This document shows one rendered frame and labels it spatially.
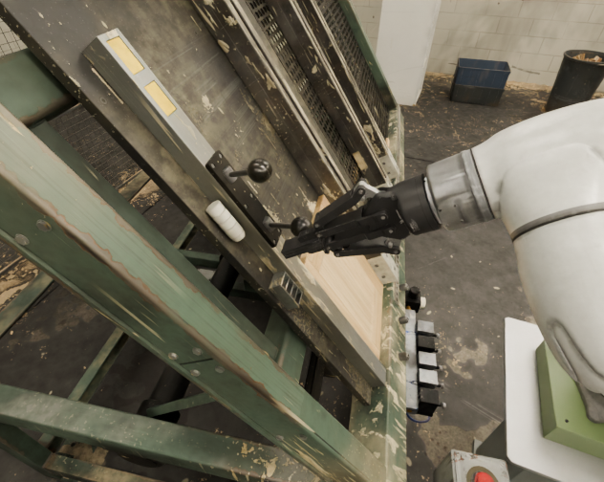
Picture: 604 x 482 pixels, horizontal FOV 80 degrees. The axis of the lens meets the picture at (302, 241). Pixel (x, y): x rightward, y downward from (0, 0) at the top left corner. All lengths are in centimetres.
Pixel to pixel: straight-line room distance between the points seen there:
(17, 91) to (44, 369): 202
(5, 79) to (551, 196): 64
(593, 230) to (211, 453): 97
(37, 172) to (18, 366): 218
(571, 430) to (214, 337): 100
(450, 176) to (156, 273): 37
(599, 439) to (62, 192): 128
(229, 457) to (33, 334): 182
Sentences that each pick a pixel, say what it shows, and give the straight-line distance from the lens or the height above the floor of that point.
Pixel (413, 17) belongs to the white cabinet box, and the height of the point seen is 96.
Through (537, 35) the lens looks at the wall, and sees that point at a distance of 633.
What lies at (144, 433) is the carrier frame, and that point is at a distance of 118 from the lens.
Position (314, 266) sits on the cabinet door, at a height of 120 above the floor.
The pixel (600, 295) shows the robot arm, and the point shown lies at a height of 158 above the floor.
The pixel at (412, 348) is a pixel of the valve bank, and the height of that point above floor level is 74.
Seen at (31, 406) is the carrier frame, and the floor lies 79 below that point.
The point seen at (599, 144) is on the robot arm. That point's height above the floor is 167.
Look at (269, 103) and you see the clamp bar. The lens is 94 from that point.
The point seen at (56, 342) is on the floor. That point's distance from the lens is 257.
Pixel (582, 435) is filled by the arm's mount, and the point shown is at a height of 83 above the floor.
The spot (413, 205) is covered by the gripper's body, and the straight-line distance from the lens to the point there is 46.
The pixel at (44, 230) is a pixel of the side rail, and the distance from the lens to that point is 47.
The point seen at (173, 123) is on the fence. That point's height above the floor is 158.
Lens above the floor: 183
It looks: 42 degrees down
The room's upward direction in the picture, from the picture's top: straight up
